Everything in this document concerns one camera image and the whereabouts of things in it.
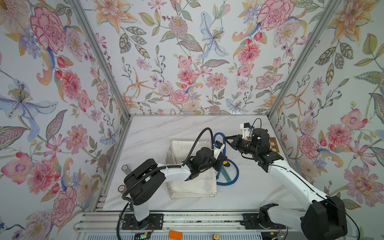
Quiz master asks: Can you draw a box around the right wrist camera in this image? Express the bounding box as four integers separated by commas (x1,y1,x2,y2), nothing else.
240,123,254,141

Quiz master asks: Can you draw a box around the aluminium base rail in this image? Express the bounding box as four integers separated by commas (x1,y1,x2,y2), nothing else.
73,210,304,233

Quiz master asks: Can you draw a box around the teal utility knife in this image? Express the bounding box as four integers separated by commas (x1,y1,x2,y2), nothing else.
221,167,232,183

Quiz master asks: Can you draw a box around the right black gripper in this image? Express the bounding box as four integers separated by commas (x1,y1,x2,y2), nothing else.
224,136,260,158

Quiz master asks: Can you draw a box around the white canvas tote pouch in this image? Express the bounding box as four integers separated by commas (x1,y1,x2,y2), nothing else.
165,140,218,200

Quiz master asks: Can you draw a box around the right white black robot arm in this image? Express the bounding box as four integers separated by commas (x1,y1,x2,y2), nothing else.
224,128,348,240

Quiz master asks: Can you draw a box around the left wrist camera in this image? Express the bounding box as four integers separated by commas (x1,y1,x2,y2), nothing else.
213,141,225,160

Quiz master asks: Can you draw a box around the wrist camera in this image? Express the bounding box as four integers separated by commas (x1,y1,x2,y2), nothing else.
240,123,254,141
213,141,225,160

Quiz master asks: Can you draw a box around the orange tag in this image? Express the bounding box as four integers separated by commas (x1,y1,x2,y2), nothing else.
168,230,183,240

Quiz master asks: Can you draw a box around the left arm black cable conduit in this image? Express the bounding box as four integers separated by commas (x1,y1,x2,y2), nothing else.
116,127,214,240

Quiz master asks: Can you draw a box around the wooden folding chess board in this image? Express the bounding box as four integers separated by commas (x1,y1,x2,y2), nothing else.
269,137,280,153

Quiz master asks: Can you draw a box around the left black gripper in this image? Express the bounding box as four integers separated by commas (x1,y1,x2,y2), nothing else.
198,153,229,172

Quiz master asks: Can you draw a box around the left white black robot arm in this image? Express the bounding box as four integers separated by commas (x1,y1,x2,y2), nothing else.
122,144,227,224

